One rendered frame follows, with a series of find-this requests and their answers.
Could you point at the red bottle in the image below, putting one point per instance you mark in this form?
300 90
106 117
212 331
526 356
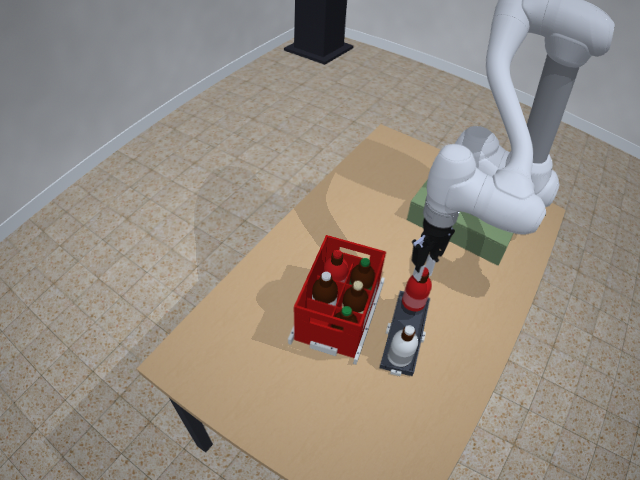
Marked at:
416 293
337 266

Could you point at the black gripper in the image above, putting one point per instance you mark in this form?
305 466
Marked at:
441 238

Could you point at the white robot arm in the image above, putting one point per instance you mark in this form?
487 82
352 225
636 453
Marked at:
574 30

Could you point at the brown bottle with white cap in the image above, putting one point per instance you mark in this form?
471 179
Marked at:
325 289

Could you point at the white bottle with brown band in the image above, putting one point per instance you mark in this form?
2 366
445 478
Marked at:
403 347

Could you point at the brown glass bottle with cream cap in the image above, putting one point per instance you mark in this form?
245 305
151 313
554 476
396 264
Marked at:
355 297

